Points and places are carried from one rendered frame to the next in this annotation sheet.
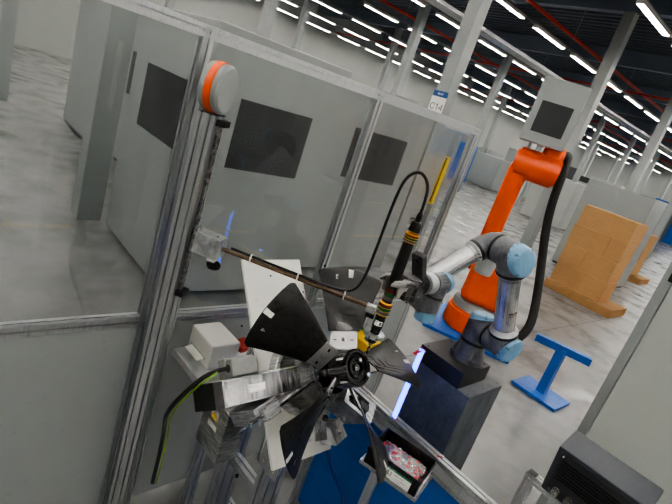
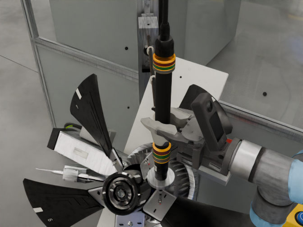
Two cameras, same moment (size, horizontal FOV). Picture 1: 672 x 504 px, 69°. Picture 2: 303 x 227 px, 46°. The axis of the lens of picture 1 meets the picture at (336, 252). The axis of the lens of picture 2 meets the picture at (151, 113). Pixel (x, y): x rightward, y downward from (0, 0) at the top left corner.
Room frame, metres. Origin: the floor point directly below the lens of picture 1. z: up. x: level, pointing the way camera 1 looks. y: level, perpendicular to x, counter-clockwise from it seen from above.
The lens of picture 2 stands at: (1.36, -0.77, 2.02)
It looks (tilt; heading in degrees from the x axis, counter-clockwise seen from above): 41 degrees down; 80
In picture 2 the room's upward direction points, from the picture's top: straight up
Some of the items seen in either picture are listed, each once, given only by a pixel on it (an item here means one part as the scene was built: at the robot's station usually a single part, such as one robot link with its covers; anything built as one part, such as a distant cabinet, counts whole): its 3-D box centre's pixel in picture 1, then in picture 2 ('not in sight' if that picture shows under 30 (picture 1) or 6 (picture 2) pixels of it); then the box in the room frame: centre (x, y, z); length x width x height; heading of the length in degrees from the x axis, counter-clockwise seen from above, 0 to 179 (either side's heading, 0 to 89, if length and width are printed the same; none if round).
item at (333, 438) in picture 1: (330, 431); not in sight; (1.46, -0.18, 0.91); 0.12 x 0.08 x 0.12; 48
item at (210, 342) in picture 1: (210, 345); not in sight; (1.73, 0.35, 0.92); 0.17 x 0.16 x 0.11; 48
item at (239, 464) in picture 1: (246, 474); not in sight; (1.53, 0.05, 0.56); 0.19 x 0.04 x 0.04; 48
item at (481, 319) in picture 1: (481, 326); not in sight; (2.05, -0.71, 1.24); 0.13 x 0.12 x 0.14; 33
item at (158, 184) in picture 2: (375, 321); (160, 163); (1.48, -0.20, 1.34); 0.09 x 0.07 x 0.10; 83
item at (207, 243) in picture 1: (208, 243); (148, 29); (1.56, 0.42, 1.39); 0.10 x 0.07 x 0.08; 83
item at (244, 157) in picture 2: (425, 283); (245, 158); (1.63, -0.33, 1.48); 0.08 x 0.05 x 0.08; 48
